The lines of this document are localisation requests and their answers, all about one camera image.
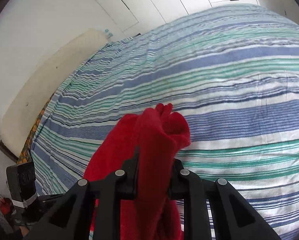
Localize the red knit sweater white print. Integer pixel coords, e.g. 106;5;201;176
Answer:
83;103;191;239

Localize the person's left hand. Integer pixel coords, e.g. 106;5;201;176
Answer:
13;225;29;240

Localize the beige padded headboard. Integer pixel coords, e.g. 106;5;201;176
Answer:
0;29;108;163

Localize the red orange garment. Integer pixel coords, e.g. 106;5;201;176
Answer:
0;197;14;216

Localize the blue green striped bedspread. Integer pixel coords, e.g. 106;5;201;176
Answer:
31;4;299;239

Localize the orange patterned bed sheet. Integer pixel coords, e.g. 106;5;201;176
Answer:
17;96;53;164

